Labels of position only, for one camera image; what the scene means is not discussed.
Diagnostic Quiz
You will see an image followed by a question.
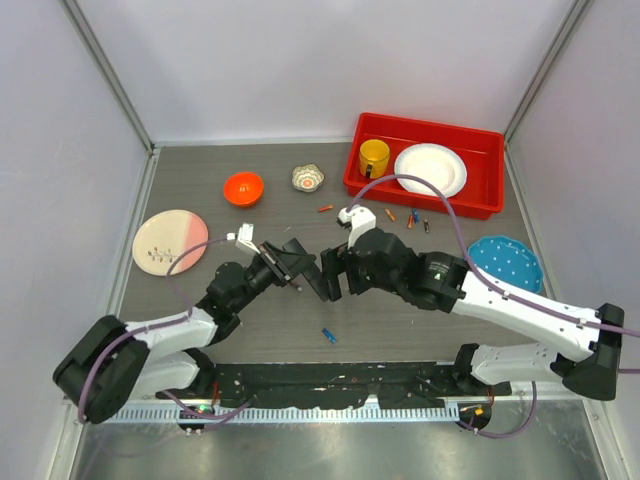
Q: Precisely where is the orange bowl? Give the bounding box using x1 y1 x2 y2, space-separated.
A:
223 172 264 208

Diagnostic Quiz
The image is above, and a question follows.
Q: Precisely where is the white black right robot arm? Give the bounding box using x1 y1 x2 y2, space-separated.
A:
321 228 624 401

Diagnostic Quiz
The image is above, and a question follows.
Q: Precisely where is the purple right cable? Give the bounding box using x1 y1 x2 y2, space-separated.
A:
347 173 640 441

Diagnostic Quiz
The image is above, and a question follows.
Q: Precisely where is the blue polka dot plate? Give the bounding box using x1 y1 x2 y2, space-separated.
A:
468 235 544 294

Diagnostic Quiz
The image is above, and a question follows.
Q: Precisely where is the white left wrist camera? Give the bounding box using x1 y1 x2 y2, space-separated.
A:
235 223 260 255

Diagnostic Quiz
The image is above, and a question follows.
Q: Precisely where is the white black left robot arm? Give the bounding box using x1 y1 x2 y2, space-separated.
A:
53 239 320 424

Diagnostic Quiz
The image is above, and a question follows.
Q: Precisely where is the small floral bowl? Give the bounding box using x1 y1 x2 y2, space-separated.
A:
291 163 325 193

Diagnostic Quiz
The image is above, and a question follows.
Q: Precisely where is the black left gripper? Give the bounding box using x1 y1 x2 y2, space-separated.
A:
231 241 315 312

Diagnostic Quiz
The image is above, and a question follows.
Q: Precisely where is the blue battery near front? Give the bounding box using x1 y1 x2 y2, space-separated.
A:
322 328 337 344

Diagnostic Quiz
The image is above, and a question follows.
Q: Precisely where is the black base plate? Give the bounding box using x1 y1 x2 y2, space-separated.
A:
213 362 512 410

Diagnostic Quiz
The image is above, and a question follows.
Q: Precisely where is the red plastic bin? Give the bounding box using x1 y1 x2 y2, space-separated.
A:
343 112 505 220

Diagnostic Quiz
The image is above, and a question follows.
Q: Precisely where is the yellow mug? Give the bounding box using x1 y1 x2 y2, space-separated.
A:
359 139 391 179

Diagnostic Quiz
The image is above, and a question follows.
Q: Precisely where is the pink cream plate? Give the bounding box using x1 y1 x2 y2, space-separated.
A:
132 209 209 276

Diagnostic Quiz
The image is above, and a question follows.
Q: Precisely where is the white paper plate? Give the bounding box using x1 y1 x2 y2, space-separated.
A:
394 143 467 198

